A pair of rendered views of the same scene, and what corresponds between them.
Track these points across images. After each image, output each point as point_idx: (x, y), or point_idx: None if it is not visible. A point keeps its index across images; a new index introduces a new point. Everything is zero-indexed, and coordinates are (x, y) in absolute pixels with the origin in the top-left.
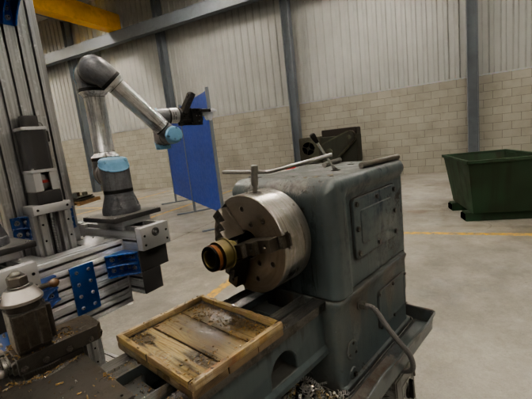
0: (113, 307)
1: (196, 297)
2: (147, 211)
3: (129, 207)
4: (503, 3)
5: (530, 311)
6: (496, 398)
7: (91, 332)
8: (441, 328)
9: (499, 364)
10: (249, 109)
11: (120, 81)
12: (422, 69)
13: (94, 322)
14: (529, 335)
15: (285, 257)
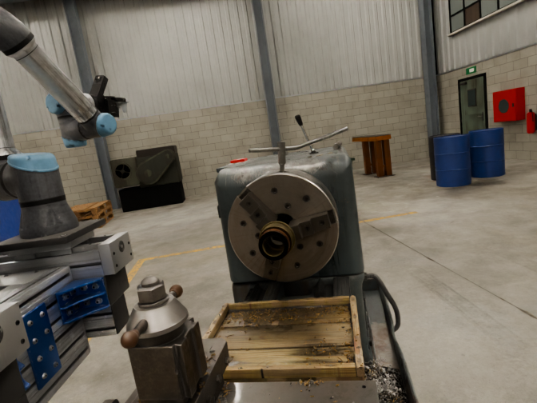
0: (73, 366)
1: (224, 307)
2: (95, 224)
3: (70, 221)
4: (284, 38)
5: (388, 277)
6: (408, 345)
7: (225, 352)
8: None
9: (395, 321)
10: (34, 129)
11: (37, 45)
12: (227, 90)
13: (216, 340)
14: (398, 293)
15: (337, 231)
